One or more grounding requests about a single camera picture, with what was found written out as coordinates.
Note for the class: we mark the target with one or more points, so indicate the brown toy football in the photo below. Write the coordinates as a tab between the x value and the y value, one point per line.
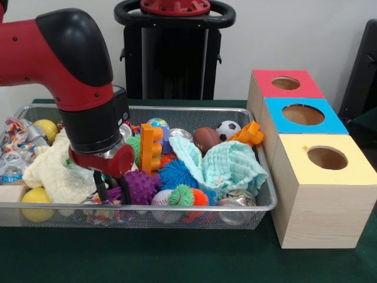
206	138

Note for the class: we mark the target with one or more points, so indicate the blue globe ball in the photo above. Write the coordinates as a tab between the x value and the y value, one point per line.
157	122

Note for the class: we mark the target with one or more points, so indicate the long orange toy block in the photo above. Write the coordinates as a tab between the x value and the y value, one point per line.
247	132

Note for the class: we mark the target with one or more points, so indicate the cream yellow cloth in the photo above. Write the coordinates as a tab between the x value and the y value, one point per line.
47	174

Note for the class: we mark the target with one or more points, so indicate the dark green tablecloth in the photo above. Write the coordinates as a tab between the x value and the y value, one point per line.
147	259
368	121

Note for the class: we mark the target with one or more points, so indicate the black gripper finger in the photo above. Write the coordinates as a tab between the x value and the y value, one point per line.
100	185
125	190

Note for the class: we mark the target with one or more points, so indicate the purple spiky rubber ball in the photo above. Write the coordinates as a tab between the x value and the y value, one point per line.
142	187

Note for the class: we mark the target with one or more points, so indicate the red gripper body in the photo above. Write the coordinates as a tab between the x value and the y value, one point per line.
117	162

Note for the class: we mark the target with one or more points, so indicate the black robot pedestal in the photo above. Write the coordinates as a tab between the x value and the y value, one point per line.
173	59

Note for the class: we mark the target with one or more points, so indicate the small colourful patterned cloth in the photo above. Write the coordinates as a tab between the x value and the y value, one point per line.
92	202

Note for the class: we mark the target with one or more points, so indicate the wooden box with three holes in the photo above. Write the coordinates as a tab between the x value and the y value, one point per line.
324	215

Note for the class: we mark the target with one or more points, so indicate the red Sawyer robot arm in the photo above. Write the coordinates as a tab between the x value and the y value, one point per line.
73	67

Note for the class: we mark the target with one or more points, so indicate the yellow ball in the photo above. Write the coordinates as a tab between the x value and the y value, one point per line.
47	128
36	196

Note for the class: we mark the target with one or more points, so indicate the black and white soccer ball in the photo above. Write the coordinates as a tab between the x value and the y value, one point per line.
228	128

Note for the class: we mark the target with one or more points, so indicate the silver mesh bin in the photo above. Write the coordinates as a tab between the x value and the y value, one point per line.
176	207

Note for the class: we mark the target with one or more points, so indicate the mint green cloth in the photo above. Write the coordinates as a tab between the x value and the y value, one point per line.
229	165

